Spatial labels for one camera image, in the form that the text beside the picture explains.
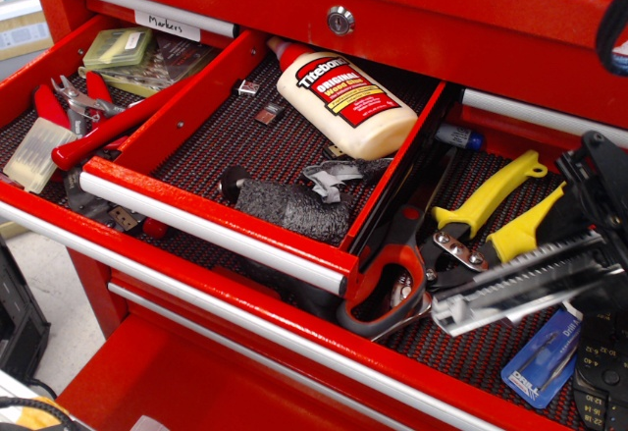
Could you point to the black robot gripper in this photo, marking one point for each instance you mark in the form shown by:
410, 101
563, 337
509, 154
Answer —
595, 196

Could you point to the silver metal box cutter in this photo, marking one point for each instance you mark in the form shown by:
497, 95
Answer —
531, 282

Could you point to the wide open red drawer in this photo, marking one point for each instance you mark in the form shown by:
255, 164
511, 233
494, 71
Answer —
202, 338

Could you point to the silver round drawer lock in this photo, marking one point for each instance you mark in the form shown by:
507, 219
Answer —
340, 21

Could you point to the small open red drawer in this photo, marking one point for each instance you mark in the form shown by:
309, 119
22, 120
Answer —
170, 168

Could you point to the blue drill bit packet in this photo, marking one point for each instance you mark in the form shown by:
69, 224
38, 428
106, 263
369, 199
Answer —
540, 370

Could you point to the blue capped marker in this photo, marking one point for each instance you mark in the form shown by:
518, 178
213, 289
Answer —
460, 137

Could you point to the crumpled grey tape piece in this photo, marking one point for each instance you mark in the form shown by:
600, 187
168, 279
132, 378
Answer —
328, 176

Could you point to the black grinding stone bit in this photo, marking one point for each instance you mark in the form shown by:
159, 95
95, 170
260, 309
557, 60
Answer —
296, 208

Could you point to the Titebond wood glue bottle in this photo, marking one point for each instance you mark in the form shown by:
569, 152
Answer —
351, 109

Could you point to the red tool chest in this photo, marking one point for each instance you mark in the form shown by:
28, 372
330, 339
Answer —
565, 55

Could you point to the small silver usb dongle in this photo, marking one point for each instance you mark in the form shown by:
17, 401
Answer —
247, 88

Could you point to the drill bit index card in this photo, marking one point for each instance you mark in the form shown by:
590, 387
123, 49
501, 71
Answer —
168, 59

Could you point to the white markers label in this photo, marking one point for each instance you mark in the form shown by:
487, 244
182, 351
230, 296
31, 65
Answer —
167, 25

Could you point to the green plastic parts case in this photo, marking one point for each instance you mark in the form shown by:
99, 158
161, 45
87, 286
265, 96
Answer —
117, 48

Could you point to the black crate on floor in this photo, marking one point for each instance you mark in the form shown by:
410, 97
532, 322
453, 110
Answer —
24, 328

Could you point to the clear plastic bit case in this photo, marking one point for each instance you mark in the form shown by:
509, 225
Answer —
31, 165

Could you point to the black wire stripper crimper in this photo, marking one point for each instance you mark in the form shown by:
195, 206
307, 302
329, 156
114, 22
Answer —
600, 375

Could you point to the yellow handled tin snips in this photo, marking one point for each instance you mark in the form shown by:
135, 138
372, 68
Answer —
448, 262

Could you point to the red black handled scissors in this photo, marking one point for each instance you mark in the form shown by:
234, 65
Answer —
393, 273

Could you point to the long red handled tool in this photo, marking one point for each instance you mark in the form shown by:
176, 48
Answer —
70, 154

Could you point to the red handled flush cutters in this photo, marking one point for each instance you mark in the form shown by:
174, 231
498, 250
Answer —
65, 105

